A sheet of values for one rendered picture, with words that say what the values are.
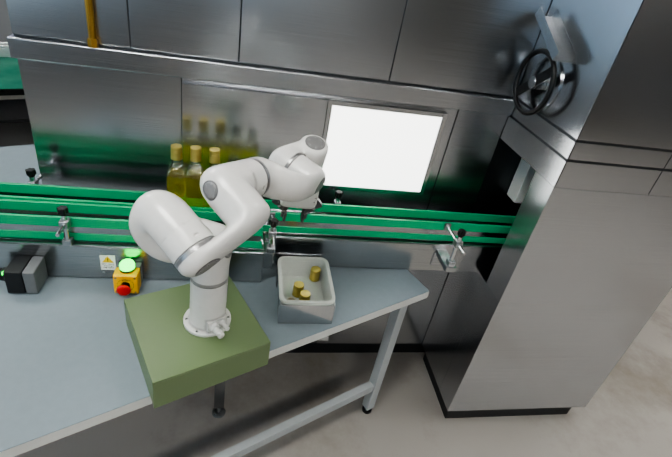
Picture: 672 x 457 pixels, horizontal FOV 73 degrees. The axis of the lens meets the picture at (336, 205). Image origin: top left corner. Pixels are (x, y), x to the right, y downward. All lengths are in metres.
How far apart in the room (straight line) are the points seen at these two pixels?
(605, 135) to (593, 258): 0.49
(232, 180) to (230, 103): 0.72
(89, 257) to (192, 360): 0.53
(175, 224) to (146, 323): 0.55
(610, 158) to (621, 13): 0.41
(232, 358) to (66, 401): 0.39
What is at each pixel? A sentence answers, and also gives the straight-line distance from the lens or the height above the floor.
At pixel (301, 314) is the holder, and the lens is 1.43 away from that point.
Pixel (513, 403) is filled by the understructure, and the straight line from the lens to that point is 2.35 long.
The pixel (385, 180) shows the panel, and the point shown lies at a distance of 1.72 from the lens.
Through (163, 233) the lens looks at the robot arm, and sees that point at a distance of 0.83.
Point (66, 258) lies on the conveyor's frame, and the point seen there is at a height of 0.83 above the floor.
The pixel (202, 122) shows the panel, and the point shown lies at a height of 1.20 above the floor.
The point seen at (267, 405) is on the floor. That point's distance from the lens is 2.18.
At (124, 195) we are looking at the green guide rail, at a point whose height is 0.95.
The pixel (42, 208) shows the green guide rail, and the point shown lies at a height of 0.94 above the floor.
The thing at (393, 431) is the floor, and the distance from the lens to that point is 2.21.
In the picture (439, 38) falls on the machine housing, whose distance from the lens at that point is 1.61.
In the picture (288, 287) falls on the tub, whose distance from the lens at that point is 1.54.
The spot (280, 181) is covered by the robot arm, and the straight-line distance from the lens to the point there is 0.95.
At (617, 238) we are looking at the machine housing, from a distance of 1.84.
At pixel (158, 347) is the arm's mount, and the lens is 1.27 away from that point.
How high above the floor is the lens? 1.80
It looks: 31 degrees down
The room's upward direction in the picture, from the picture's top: 11 degrees clockwise
